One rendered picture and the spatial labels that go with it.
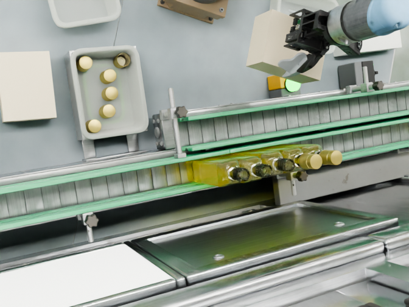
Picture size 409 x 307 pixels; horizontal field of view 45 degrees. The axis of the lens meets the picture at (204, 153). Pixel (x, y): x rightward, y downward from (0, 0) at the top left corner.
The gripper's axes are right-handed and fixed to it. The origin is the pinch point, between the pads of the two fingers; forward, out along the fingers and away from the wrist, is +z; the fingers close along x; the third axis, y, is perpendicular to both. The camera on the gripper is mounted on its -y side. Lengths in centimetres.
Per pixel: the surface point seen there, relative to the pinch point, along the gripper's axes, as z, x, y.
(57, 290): -11, 57, 43
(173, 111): 13.2, 19.3, 20.7
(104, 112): 28.5, 21.9, 33.2
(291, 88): 25.5, 2.5, -17.9
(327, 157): -4.6, 23.5, -11.9
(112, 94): 28.5, 16.7, 32.4
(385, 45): 30, -22, -53
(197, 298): -29, 52, 26
